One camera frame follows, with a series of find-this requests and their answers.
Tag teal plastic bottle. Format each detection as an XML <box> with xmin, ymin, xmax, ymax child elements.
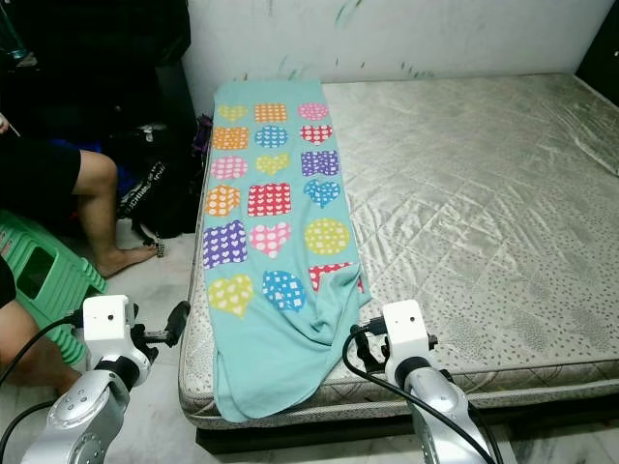
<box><xmin>0</xmin><ymin>17</ymin><xmax>28</xmax><ymax>64</ymax></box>

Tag black tufted headboard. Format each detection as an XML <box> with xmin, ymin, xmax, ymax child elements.
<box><xmin>575</xmin><ymin>17</ymin><xmax>619</xmax><ymax>95</ymax></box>

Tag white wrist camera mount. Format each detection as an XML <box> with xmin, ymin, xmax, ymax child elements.
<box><xmin>81</xmin><ymin>294</ymin><xmax>137</xmax><ymax>365</ymax></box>
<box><xmin>381</xmin><ymin>299</ymin><xmax>435</xmax><ymax>380</ymax></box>

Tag grey quilted mattress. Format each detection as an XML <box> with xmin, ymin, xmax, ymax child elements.
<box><xmin>177</xmin><ymin>72</ymin><xmax>619</xmax><ymax>433</ymax></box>

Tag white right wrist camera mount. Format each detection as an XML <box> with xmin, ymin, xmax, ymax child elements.
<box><xmin>381</xmin><ymin>299</ymin><xmax>435</xmax><ymax>380</ymax></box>

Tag blue fabric bag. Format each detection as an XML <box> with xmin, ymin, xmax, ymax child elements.
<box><xmin>116</xmin><ymin>164</ymin><xmax>141</xmax><ymax>199</ymax></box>

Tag black backpack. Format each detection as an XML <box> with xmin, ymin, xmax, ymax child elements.
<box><xmin>119</xmin><ymin>119</ymin><xmax>211</xmax><ymax>254</ymax></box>

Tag teal blanket with coloured shapes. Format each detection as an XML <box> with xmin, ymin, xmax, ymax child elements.
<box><xmin>202</xmin><ymin>79</ymin><xmax>372</xmax><ymax>425</ymax></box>

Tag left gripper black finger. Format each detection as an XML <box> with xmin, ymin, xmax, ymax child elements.
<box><xmin>165</xmin><ymin>300</ymin><xmax>192</xmax><ymax>348</ymax></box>

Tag dark bed base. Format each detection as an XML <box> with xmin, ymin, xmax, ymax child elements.
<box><xmin>193</xmin><ymin>409</ymin><xmax>619</xmax><ymax>457</ymax></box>

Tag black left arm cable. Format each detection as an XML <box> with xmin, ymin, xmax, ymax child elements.
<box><xmin>0</xmin><ymin>312</ymin><xmax>89</xmax><ymax>464</ymax></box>

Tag person in black shorts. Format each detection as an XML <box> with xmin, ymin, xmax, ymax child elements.
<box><xmin>0</xmin><ymin>114</ymin><xmax>162</xmax><ymax>394</ymax></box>

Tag green plastic stool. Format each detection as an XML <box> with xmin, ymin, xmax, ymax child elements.
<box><xmin>0</xmin><ymin>210</ymin><xmax>109</xmax><ymax>365</ymax></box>

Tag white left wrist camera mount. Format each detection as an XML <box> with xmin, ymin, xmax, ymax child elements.
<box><xmin>81</xmin><ymin>294</ymin><xmax>137</xmax><ymax>365</ymax></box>

